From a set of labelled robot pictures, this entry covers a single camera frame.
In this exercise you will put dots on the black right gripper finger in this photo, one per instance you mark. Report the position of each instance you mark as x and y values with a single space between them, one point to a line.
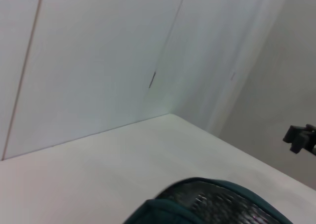
302 137

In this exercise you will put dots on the teal fabric insulated bag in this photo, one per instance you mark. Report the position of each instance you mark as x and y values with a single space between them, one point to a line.
212 204

